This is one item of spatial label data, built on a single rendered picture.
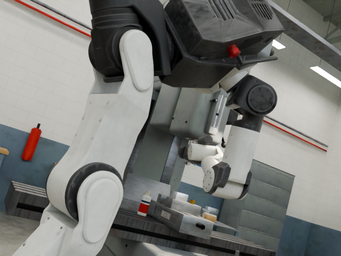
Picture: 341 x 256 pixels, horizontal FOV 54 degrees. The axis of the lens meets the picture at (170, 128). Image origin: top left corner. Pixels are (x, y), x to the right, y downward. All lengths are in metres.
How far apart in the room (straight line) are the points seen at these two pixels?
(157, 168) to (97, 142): 1.13
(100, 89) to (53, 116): 4.68
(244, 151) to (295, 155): 7.45
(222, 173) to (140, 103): 0.36
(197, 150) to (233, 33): 0.54
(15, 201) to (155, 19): 0.73
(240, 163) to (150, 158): 0.91
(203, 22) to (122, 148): 0.37
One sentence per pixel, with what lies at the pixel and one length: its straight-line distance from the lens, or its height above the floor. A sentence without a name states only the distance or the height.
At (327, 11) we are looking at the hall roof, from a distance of 9.44.
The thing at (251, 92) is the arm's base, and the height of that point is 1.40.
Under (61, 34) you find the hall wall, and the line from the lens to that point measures 5.80.
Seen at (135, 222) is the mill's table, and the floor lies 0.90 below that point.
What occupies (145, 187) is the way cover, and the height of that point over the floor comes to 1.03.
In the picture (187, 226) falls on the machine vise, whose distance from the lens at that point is 1.34.
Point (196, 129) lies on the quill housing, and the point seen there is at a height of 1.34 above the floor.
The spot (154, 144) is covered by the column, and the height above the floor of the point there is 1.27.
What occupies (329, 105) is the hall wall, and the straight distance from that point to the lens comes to 9.43.
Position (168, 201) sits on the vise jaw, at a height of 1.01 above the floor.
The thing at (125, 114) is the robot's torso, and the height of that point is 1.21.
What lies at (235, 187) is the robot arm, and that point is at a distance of 1.07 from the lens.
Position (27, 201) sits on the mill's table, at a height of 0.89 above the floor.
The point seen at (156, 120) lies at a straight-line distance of 1.68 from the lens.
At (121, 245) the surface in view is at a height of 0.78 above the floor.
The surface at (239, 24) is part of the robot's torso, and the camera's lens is 0.92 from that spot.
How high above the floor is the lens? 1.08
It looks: 9 degrees up
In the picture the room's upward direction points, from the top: 17 degrees clockwise
